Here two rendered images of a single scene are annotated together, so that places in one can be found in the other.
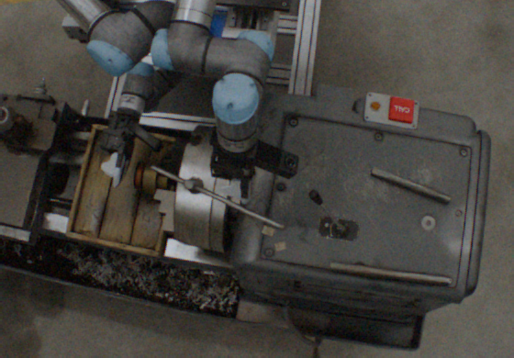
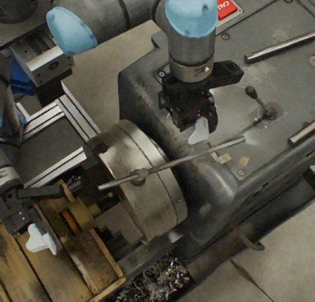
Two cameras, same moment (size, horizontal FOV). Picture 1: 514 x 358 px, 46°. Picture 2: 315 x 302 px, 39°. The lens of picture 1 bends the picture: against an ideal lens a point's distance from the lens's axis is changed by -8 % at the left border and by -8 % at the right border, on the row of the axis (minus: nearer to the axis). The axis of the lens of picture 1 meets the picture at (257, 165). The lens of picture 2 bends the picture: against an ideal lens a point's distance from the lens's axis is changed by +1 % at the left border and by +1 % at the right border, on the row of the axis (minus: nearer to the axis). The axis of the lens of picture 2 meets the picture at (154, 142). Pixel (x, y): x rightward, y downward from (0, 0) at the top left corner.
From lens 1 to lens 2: 0.69 m
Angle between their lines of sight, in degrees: 21
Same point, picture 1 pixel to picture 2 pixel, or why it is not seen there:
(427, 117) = not seen: outside the picture
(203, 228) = (167, 207)
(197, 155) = (116, 155)
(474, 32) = not seen: outside the picture
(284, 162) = (230, 68)
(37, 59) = not seen: outside the picture
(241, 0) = (22, 29)
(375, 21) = not seen: hidden behind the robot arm
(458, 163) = (292, 9)
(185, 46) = (95, 5)
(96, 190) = (23, 284)
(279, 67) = (48, 109)
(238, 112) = (213, 12)
